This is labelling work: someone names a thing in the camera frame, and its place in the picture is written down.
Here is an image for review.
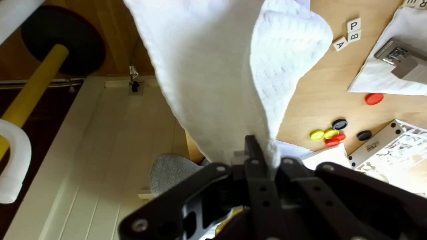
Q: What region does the metal door latch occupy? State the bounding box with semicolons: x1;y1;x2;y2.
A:
126;63;145;95

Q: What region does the white letter tile P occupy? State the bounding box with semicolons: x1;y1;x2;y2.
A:
345;15;362;33

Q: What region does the white notepad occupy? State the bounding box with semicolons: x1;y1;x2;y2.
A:
276;139;353;170

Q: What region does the white towel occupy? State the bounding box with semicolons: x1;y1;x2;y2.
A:
122;0;334;167

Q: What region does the grey metal device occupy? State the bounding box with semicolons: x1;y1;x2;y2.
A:
372;35;427;86

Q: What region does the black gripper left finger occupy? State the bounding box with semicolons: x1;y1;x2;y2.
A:
117;133;280;240

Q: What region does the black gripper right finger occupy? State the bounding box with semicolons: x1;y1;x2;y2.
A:
270;157;427;240

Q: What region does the light wooden table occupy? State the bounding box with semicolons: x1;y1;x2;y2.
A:
184;0;427;197

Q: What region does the black game disc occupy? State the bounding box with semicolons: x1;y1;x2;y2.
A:
354;129;373;142
330;117;349;131

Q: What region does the yellow pole with black base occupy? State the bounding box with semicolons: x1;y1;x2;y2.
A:
0;5;107;162

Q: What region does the cream panel door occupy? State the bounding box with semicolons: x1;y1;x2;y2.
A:
2;74;206;240

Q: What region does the white patterned tile box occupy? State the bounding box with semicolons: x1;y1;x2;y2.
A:
346;117;427;197

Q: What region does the white napkin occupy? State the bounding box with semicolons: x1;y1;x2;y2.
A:
348;2;427;97

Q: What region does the yellow game disc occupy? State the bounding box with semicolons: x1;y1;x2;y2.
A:
322;127;341;141
308;127;326;142

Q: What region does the white letter tile B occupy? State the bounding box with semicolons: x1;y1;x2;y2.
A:
346;29;362;43

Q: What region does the red game disc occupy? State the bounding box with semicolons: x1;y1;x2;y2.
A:
322;131;346;147
362;90;385;106

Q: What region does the grey folded cloth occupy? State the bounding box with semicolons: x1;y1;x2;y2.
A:
149;151;202;197

